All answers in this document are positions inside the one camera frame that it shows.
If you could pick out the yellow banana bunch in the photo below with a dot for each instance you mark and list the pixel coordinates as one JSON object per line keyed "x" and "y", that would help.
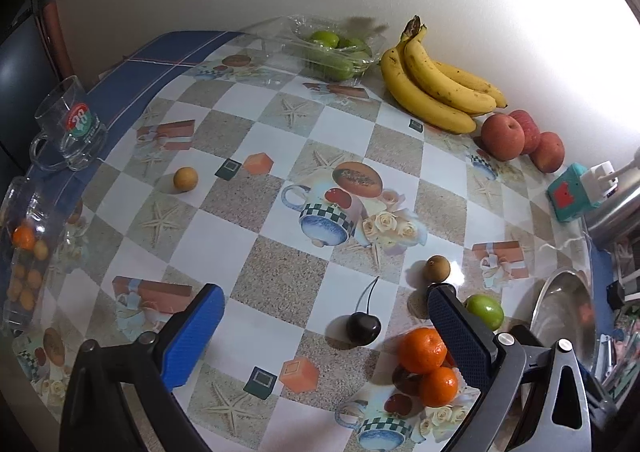
{"x": 440, "y": 82}

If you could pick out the white gooseneck lamp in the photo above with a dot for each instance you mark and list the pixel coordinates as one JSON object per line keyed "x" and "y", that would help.
{"x": 627, "y": 169}

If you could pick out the white socket adapter with switch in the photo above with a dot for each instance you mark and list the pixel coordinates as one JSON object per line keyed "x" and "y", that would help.
{"x": 600, "y": 179}

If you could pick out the mandarin orange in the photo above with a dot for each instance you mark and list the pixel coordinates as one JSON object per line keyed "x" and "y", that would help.
{"x": 422, "y": 349}
{"x": 438, "y": 385}

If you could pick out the clear plastic clamshell box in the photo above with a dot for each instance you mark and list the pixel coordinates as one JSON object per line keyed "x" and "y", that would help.
{"x": 285, "y": 39}

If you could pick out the checkered printed plastic tablecloth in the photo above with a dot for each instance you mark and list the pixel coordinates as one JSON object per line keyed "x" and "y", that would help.
{"x": 280, "y": 142}

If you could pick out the red apple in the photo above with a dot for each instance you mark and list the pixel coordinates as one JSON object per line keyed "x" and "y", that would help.
{"x": 530, "y": 127}
{"x": 548, "y": 152}
{"x": 501, "y": 137}

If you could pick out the small yellow round fruit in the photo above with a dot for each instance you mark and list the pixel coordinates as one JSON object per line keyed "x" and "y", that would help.
{"x": 185, "y": 180}

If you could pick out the teal plastic box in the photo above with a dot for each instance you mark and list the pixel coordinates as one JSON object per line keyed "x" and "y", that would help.
{"x": 567, "y": 197}

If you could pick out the pile of kumquats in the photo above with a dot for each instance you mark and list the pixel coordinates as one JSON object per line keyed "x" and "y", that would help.
{"x": 24, "y": 238}

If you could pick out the dark cherry with stem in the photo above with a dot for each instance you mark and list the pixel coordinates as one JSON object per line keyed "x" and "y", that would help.
{"x": 363, "y": 329}

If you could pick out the glass mug with round label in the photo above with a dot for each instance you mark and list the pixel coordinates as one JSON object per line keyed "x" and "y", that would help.
{"x": 70, "y": 124}

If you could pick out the stainless steel bowl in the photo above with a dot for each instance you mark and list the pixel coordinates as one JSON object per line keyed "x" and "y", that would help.
{"x": 565, "y": 312}

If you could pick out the dark chair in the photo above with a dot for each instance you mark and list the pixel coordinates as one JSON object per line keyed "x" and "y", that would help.
{"x": 20, "y": 72}

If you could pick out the small brown round fruit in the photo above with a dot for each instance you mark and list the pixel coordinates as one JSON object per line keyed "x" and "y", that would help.
{"x": 437, "y": 269}

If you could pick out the clear glass container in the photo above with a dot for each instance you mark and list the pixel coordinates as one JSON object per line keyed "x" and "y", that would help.
{"x": 25, "y": 207}

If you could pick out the stainless steel kettle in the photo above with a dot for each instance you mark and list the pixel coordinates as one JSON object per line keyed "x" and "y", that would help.
{"x": 617, "y": 217}

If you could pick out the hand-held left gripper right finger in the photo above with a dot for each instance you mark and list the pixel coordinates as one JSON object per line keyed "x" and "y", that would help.
{"x": 460, "y": 337}

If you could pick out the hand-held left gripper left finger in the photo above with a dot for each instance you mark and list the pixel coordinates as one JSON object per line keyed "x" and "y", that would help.
{"x": 192, "y": 337}

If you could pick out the black power adapter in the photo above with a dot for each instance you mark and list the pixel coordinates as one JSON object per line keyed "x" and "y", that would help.
{"x": 617, "y": 291}

